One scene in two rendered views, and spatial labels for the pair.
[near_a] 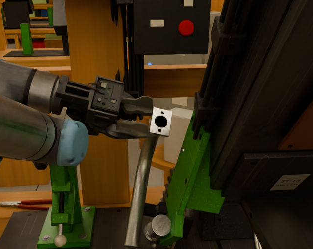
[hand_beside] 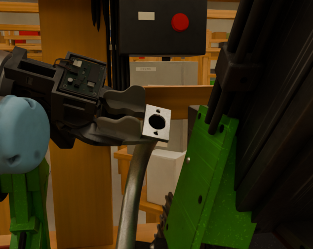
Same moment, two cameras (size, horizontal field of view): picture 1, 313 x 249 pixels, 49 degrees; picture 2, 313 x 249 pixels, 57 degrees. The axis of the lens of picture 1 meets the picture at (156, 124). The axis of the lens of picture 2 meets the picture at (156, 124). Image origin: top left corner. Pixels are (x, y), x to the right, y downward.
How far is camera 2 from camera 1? 0.28 m
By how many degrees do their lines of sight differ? 11
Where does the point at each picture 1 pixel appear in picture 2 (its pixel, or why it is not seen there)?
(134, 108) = (120, 106)
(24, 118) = not seen: outside the picture
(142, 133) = (132, 137)
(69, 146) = (8, 132)
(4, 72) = not seen: outside the picture
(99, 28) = (79, 33)
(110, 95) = (87, 76)
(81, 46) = (57, 53)
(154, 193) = (142, 232)
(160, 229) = not seen: outside the picture
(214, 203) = (241, 233)
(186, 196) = (203, 224)
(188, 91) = (178, 112)
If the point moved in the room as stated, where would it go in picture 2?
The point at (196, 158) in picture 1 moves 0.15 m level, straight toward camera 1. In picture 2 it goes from (218, 161) to (257, 240)
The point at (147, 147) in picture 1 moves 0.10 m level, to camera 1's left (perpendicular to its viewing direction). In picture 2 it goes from (137, 164) to (77, 166)
